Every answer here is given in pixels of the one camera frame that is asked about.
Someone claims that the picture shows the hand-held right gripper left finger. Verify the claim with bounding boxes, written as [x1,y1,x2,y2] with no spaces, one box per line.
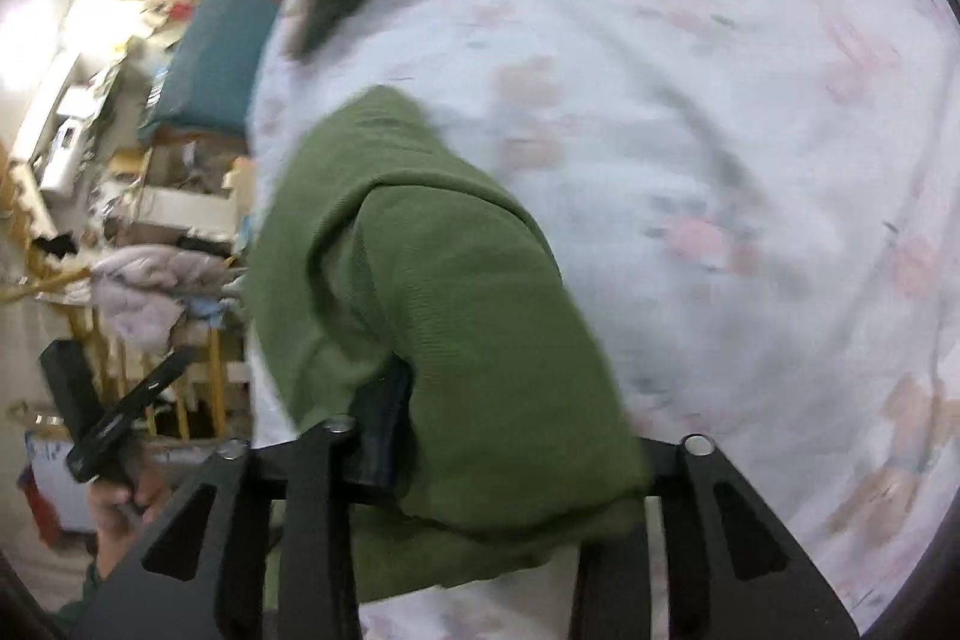
[71,359,415,640]

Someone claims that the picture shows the floral bed sheet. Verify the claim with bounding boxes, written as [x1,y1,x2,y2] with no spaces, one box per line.
[247,0,947,640]

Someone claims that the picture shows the yellow wooden rack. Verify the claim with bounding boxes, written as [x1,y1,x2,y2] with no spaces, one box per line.
[15,250,252,442]

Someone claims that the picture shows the green pants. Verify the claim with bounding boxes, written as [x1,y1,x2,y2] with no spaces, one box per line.
[244,85,655,605]

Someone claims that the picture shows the person's left hand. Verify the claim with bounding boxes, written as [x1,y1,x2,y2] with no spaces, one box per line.
[88,460,175,579]

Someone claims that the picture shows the pink quilted jacket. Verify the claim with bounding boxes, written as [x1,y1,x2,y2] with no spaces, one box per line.
[88,244,242,354]

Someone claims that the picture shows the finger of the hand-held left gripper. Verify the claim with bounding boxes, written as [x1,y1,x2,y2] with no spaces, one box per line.
[66,351,190,482]
[39,340,102,440]

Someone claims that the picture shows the person's left forearm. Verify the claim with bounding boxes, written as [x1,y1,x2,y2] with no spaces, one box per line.
[49,557,125,637]

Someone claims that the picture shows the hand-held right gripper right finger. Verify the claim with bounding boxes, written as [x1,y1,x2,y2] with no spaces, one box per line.
[570,434,860,640]

